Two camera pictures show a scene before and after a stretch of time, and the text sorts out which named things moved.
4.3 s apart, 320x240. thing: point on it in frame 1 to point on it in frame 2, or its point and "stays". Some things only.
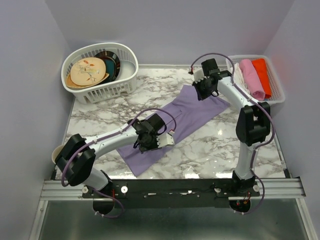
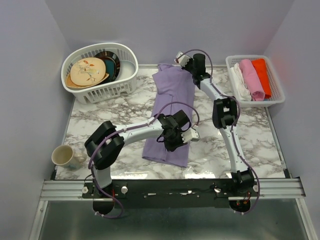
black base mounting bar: (172, 193) stays
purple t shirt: (184, 114) to (174, 88)
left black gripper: (143, 149) to (172, 148)
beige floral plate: (87, 71) stays
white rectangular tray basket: (277, 91) stays
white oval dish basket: (125, 82) stays
